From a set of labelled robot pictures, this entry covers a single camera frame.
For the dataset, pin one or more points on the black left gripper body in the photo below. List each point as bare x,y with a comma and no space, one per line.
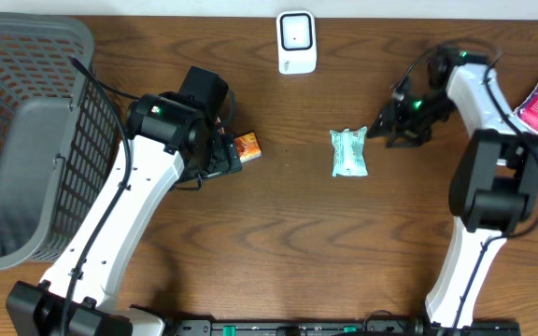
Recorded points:
228,156

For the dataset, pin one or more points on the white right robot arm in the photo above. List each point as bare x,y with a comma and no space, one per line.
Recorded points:
493,195

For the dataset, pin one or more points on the orange tissue packet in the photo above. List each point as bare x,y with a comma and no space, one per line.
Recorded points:
248,147

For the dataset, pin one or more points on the grey plastic mesh basket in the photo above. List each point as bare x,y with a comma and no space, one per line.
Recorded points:
57,136

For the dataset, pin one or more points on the green wet wipes packet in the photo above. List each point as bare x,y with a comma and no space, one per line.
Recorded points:
348,157

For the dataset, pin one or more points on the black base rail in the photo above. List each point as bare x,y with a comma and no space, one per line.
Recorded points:
385,325

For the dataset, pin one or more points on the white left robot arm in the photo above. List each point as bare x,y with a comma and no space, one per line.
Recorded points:
173,142

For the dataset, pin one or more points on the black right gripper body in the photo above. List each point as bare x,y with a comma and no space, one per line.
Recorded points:
414,123

